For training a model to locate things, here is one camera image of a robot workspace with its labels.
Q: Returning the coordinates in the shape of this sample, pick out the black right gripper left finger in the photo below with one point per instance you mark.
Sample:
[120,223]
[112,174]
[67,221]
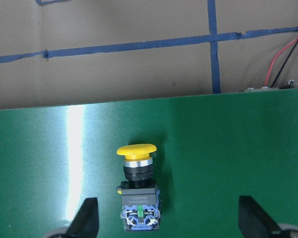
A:
[86,222]

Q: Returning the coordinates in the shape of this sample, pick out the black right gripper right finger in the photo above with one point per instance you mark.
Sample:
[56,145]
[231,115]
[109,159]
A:
[254,221]

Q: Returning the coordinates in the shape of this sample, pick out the yellow mushroom push button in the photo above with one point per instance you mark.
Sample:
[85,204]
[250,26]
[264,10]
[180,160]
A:
[139,192]

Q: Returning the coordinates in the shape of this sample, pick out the green conveyor belt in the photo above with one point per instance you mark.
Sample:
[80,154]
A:
[210,150]

